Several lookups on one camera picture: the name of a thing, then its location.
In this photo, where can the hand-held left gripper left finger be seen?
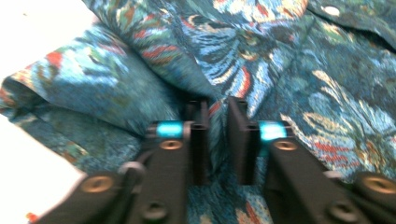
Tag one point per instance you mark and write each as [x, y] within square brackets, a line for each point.
[174, 161]

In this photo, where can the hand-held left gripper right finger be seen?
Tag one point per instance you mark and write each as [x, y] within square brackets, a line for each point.
[289, 174]

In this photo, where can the teal floral shirt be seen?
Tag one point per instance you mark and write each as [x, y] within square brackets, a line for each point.
[280, 62]

